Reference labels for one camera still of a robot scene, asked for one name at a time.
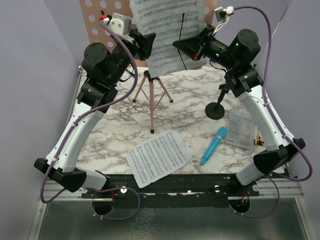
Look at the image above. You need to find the teal toy microphone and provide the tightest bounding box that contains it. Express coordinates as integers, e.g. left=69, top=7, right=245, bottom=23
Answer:
left=200, top=126, right=228, bottom=166

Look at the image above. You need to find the sheet music page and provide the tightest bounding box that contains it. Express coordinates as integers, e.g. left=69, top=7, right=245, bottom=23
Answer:
left=126, top=130, right=193, bottom=189
left=129, top=0, right=206, bottom=78

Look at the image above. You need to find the pink music stand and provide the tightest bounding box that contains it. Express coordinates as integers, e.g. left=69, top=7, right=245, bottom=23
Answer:
left=79, top=0, right=216, bottom=135

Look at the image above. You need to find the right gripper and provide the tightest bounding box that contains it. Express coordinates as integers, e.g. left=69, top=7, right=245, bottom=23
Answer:
left=172, top=25, right=237, bottom=71

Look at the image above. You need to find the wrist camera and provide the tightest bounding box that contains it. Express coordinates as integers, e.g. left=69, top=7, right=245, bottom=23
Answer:
left=98, top=12, right=133, bottom=43
left=213, top=6, right=235, bottom=34

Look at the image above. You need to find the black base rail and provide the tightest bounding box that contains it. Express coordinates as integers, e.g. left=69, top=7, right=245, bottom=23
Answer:
left=49, top=171, right=291, bottom=210

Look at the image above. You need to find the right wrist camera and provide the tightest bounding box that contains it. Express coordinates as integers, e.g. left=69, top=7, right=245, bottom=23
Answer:
left=213, top=6, right=235, bottom=34

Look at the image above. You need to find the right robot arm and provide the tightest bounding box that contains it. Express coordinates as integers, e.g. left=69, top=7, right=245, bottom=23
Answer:
left=172, top=25, right=306, bottom=196

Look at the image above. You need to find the black microphone stand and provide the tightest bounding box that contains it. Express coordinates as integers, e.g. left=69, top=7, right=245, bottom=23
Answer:
left=205, top=84, right=229, bottom=120

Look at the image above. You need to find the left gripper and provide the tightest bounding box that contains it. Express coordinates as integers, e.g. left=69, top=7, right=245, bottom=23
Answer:
left=108, top=27, right=155, bottom=86

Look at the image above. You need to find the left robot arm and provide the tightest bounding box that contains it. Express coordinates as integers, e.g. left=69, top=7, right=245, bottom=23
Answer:
left=34, top=29, right=156, bottom=198

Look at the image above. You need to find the clear plastic parts box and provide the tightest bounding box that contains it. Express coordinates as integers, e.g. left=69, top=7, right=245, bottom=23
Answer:
left=225, top=109, right=256, bottom=150

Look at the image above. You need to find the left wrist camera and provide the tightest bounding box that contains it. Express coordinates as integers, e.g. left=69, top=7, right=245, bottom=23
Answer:
left=98, top=12, right=133, bottom=43

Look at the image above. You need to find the aluminium frame rail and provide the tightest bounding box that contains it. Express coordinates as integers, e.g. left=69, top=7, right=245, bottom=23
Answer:
left=38, top=178, right=305, bottom=201

